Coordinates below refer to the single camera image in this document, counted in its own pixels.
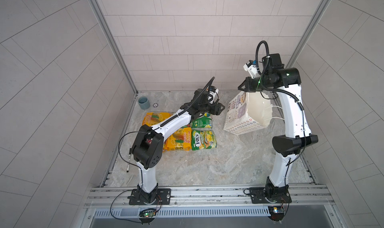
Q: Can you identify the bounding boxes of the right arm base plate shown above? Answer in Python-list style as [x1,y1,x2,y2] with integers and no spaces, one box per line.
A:
[248,187,292,204]

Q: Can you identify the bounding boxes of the aluminium corner frame post left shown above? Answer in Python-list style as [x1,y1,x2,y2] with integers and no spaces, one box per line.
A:
[88,0,139,95]

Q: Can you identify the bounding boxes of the left circuit board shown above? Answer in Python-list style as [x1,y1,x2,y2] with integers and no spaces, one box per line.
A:
[139,208,157,219]

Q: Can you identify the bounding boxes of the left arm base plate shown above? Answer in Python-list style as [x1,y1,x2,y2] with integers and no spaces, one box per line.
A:
[129,188,172,206]

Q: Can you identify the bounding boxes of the right circuit board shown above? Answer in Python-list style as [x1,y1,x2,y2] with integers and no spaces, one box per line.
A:
[268,206,285,222]

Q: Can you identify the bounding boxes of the green Fox's candy bag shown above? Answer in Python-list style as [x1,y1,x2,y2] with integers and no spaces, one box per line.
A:
[191,129,217,151]

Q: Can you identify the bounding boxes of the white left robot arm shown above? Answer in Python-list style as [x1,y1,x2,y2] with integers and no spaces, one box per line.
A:
[130,86,225,204]

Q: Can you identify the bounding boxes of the black white marker pen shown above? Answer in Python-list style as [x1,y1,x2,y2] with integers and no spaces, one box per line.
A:
[126,149,131,173]

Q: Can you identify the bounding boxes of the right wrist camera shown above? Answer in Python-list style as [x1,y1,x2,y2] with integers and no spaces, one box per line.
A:
[243,60,261,79]

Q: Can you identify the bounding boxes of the orange snack pack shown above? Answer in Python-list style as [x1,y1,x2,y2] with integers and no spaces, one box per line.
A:
[164,127,192,151]

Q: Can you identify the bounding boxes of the teal cup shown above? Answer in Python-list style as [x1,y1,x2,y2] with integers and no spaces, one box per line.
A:
[138,97,150,110]

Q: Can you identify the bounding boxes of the white printed paper bag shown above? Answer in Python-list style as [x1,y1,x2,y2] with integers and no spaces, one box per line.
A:
[224,91,275,135]

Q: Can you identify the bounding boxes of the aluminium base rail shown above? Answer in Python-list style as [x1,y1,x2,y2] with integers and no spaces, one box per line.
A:
[84,184,335,210]

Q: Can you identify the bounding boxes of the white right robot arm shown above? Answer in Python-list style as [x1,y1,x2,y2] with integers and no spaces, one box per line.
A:
[239,53,318,204]

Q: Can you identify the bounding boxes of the aluminium corner frame post right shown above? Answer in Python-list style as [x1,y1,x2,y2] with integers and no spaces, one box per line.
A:
[268,0,330,68]

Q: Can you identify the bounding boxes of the aluminium corner frame post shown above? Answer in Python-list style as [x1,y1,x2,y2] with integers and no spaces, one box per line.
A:
[88,0,139,95]
[268,0,330,68]

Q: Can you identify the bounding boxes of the circuit board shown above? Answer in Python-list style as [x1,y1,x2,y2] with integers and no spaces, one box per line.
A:
[268,206,285,222]
[139,208,157,219]

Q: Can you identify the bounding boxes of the yellow mango snack bag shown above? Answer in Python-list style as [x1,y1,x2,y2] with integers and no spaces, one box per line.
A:
[142,112,172,126]

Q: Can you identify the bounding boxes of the green snack pack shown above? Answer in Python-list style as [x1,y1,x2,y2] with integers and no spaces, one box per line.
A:
[190,113,213,129]

